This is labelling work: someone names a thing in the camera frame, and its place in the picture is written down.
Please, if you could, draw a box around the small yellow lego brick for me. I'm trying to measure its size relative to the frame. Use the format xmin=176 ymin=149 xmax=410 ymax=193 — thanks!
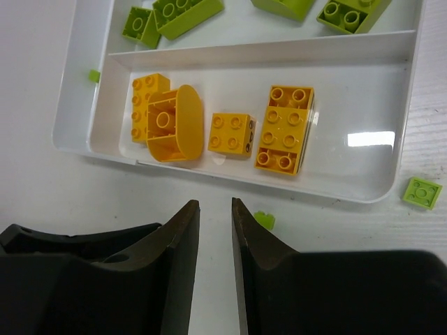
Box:
xmin=207 ymin=113 xmax=256 ymax=158

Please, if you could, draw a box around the long yellow lego brick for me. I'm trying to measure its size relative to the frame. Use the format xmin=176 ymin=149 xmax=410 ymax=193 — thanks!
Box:
xmin=131 ymin=73 xmax=170 ymax=143

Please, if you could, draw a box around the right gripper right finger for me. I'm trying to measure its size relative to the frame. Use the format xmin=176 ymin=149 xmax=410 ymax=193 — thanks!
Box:
xmin=231 ymin=198 xmax=446 ymax=334

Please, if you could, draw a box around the small green lego chip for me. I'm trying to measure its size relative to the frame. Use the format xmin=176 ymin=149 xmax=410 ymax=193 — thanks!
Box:
xmin=253 ymin=211 xmax=276 ymax=231

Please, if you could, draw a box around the long green lego brick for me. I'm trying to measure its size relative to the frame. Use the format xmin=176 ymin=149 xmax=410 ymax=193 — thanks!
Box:
xmin=152 ymin=0 xmax=224 ymax=40

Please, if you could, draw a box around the green lego brick with studs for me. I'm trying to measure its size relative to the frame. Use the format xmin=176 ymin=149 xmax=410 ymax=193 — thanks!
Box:
xmin=316 ymin=0 xmax=391 ymax=34

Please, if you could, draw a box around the small green lego piece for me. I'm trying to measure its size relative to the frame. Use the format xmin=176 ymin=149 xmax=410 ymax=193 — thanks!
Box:
xmin=402 ymin=177 xmax=443 ymax=210

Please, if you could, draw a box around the yellow rounded lego brick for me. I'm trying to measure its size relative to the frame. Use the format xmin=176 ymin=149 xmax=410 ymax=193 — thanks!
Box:
xmin=147 ymin=84 xmax=204 ymax=163

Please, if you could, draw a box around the small green lego stud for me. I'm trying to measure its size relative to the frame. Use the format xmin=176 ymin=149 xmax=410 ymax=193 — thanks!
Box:
xmin=88 ymin=69 xmax=101 ymax=83

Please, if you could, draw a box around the sloped green lego brick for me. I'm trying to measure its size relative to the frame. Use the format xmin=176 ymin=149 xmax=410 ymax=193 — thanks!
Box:
xmin=251 ymin=0 xmax=315 ymax=22

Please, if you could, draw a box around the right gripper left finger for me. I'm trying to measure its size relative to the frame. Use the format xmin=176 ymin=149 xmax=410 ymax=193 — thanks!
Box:
xmin=1 ymin=200 xmax=200 ymax=334

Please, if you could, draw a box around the white divided sorting tray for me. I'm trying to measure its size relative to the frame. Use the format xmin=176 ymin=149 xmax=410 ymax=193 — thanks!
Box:
xmin=52 ymin=1 xmax=425 ymax=203

